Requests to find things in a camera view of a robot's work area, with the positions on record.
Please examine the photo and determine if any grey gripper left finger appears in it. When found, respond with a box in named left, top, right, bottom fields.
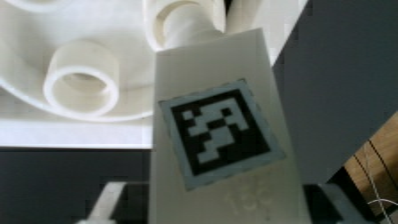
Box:
left=74, top=182, right=149, bottom=224

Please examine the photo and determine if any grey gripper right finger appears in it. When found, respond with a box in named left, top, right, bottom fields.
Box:
left=303, top=184, right=371, bottom=224

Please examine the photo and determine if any white stool leg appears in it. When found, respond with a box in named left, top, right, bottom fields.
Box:
left=145, top=1, right=314, bottom=224

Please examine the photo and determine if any white U-shaped fence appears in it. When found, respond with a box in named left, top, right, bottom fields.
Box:
left=0, top=119, right=152, bottom=149

